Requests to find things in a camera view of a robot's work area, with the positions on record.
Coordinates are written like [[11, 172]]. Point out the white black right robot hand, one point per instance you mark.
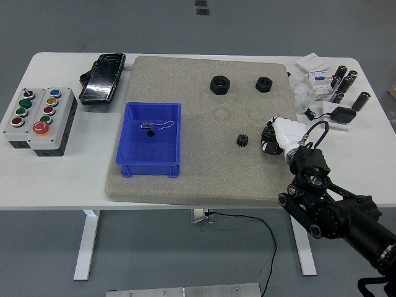
[[289, 131]]

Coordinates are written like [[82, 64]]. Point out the large black gear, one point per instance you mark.
[[268, 133]]

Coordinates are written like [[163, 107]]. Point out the small black gear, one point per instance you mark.
[[242, 140]]

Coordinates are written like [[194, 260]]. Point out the blue plastic bin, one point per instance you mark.
[[148, 150]]

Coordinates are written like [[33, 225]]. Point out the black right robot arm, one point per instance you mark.
[[340, 216]]

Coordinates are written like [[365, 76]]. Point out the small black hex nut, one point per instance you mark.
[[263, 87]]

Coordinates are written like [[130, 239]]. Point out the large black hex nut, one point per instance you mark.
[[216, 88]]

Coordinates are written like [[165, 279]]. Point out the brown cardboard box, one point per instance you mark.
[[393, 88]]

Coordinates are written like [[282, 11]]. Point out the silver under-table socket box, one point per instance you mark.
[[198, 216]]

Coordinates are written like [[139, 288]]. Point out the grey emergency-stop button box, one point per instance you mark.
[[58, 123]]

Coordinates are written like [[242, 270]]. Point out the grey four-button control box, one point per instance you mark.
[[15, 136]]

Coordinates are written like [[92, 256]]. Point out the clear crumpled plastic bag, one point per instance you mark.
[[302, 96]]

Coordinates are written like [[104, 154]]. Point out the white circuit breaker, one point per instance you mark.
[[320, 83]]

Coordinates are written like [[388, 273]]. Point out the black cylindrical capacitor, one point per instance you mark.
[[341, 71], [335, 82], [337, 97], [346, 85], [352, 75], [360, 101]]

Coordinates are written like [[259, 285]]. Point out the white flat carton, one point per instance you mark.
[[312, 63]]

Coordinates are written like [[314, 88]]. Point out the grey-brown foam mat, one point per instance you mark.
[[198, 154]]

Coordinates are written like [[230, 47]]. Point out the white table leg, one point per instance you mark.
[[86, 244], [304, 253]]

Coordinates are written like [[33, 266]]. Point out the small black cube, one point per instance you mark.
[[150, 134]]

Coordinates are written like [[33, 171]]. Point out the small clear parts bag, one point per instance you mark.
[[147, 126]]

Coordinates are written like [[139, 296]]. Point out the black floor plate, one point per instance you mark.
[[201, 2], [202, 11]]

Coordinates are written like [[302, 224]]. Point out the black device in plastic wrap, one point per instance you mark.
[[100, 80]]

